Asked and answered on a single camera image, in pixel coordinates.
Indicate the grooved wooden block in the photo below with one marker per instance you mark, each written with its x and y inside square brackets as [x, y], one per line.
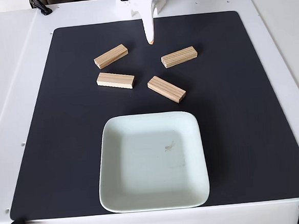
[166, 88]
[111, 56]
[179, 56]

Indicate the pale square ceramic plate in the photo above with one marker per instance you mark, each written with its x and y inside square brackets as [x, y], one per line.
[153, 163]

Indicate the black table mat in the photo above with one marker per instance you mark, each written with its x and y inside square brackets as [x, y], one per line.
[63, 123]

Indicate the black table clamp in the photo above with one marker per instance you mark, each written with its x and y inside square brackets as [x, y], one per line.
[40, 5]

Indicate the smooth pale wooden block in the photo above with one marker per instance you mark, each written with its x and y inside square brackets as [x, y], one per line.
[115, 80]

